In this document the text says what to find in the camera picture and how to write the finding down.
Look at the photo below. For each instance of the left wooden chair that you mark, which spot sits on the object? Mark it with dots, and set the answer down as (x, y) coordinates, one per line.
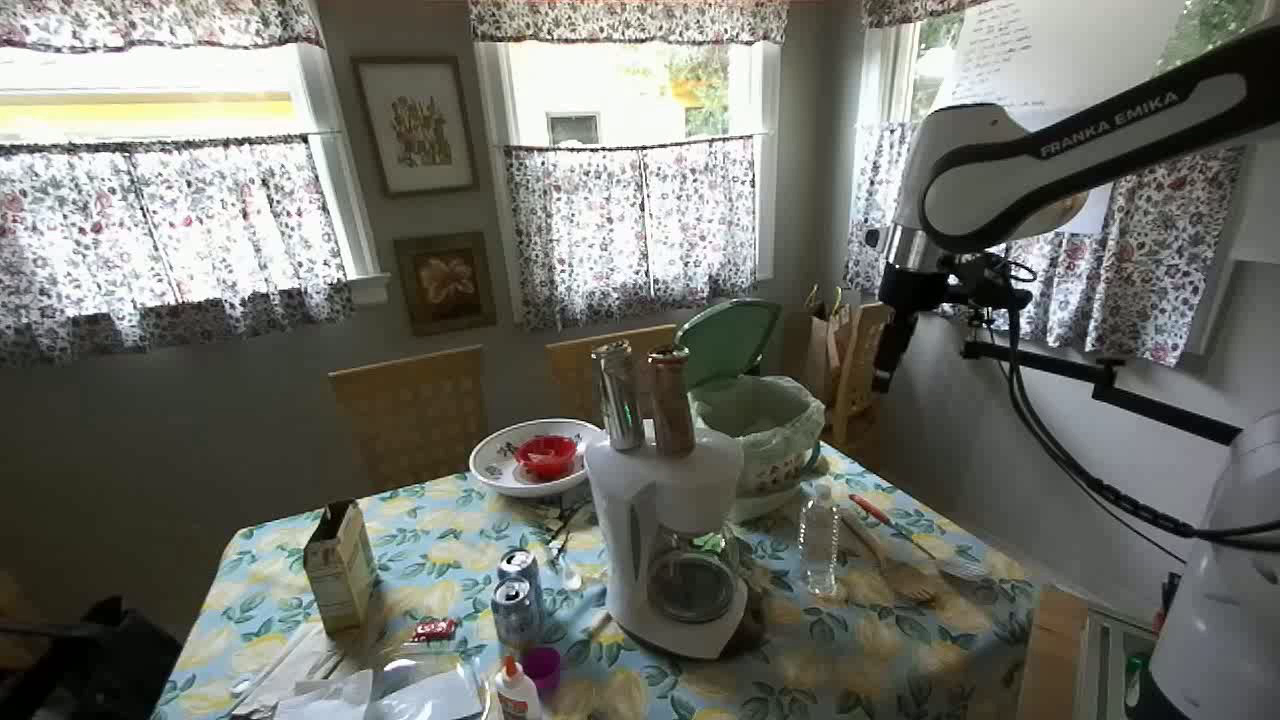
(413, 417)

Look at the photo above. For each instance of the floral curtain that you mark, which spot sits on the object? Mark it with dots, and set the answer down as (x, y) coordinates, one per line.
(163, 247)
(621, 234)
(1131, 286)

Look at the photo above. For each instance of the white coffee maker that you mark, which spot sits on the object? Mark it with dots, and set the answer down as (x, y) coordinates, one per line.
(655, 514)

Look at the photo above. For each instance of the wooden spatula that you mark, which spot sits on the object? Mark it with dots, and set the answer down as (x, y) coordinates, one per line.
(902, 578)

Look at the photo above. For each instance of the lower framed flower picture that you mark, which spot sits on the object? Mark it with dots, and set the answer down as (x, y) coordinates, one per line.
(446, 283)

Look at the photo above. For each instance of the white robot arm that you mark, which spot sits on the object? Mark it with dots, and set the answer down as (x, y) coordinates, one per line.
(977, 180)

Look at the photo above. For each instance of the left floral curtain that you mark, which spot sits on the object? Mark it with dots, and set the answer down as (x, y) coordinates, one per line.
(163, 247)

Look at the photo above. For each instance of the upper framed flower picture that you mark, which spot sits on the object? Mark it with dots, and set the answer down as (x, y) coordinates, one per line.
(416, 125)

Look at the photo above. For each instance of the green carton box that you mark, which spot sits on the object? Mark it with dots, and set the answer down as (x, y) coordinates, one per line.
(338, 565)

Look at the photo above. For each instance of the purple small cup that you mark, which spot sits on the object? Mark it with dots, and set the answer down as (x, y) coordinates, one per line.
(545, 671)

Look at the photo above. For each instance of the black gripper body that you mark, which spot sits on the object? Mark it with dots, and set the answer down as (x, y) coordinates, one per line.
(904, 293)

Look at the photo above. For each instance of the clear plastic water bottle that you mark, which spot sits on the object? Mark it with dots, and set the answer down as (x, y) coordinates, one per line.
(822, 540)

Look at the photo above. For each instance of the middle floral curtain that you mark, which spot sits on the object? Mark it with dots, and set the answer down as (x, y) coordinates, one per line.
(621, 234)

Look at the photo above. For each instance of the right floral curtain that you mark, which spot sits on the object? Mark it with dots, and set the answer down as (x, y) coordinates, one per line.
(1131, 286)

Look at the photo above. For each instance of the red bowl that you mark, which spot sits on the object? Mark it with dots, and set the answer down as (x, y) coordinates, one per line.
(545, 459)

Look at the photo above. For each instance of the white floral plate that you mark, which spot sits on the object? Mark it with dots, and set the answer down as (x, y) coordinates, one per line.
(492, 459)

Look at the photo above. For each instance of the copper metal can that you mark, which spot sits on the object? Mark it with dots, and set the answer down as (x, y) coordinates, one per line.
(671, 403)

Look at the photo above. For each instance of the floral yellow tablecloth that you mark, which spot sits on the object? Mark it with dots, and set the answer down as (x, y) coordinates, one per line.
(867, 653)

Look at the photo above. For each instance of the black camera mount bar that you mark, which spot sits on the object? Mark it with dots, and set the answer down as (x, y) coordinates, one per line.
(1106, 390)

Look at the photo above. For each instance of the clear plastic bag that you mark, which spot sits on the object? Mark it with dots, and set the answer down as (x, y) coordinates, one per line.
(398, 688)

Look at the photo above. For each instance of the framed flower picture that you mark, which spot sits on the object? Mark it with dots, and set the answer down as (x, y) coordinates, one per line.
(416, 125)
(446, 283)

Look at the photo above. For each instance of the right wooden chair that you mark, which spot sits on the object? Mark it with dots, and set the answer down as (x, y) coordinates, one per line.
(839, 364)

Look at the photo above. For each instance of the white bin liner bag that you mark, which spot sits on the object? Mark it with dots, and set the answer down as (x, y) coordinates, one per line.
(774, 417)

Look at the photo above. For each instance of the white glue bottle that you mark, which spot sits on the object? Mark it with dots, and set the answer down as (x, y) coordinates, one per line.
(516, 694)

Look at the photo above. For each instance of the small silver can on table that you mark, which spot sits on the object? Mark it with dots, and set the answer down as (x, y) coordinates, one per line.
(516, 601)

